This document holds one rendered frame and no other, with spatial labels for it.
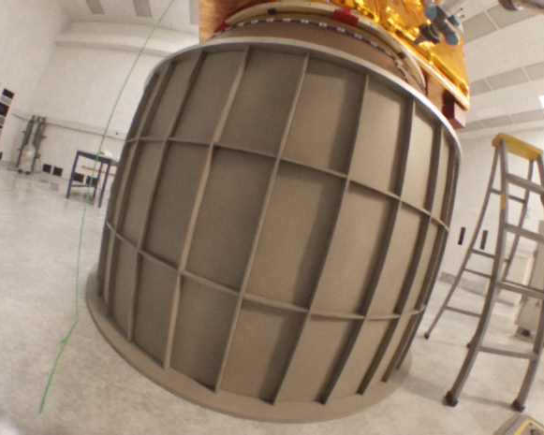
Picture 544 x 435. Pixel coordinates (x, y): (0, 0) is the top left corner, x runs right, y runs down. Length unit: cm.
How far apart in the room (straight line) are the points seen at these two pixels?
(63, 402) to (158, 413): 28
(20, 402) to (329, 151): 112
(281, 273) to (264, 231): 12
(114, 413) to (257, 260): 62
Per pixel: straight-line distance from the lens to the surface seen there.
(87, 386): 85
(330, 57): 79
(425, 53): 176
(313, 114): 70
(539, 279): 379
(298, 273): 66
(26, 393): 85
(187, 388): 85
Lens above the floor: 63
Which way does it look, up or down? 1 degrees down
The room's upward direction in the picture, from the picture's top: 15 degrees clockwise
